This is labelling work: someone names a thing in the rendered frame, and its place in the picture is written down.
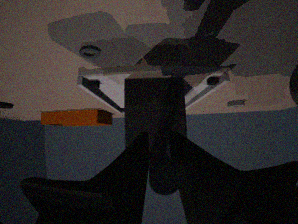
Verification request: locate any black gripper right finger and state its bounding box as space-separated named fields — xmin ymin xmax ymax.
xmin=169 ymin=129 xmax=298 ymax=224

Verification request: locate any orange-brown open tray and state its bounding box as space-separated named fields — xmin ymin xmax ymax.
xmin=41 ymin=109 xmax=112 ymax=127

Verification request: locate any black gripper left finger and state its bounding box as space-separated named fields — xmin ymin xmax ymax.
xmin=20 ymin=132 xmax=149 ymax=224

